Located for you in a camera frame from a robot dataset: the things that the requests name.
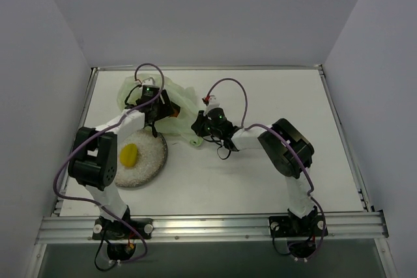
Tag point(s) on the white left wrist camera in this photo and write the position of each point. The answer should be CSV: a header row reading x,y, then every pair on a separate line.
x,y
148,81

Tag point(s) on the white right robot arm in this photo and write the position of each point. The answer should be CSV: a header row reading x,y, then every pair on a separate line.
x,y
287,149

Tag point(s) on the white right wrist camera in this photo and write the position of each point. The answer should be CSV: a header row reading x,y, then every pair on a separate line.
x,y
211,103

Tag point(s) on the pale green plastic bag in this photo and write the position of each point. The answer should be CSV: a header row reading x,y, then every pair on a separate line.
x,y
185,98

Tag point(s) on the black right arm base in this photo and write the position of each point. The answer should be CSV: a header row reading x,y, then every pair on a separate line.
x,y
299,238

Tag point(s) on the aluminium table frame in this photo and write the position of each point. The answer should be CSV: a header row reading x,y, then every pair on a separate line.
x,y
211,216

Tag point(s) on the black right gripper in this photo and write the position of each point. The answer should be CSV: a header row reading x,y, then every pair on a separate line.
x,y
199,125

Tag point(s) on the speckled round plate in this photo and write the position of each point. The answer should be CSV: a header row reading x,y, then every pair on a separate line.
x,y
152,156

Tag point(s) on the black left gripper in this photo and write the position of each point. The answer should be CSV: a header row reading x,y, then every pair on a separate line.
x,y
166,105

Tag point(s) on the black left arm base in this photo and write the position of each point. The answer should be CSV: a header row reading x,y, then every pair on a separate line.
x,y
122,240

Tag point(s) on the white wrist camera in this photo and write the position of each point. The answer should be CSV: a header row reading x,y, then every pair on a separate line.
x,y
211,103
148,81

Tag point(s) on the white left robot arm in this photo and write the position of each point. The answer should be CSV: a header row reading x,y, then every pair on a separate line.
x,y
94,159

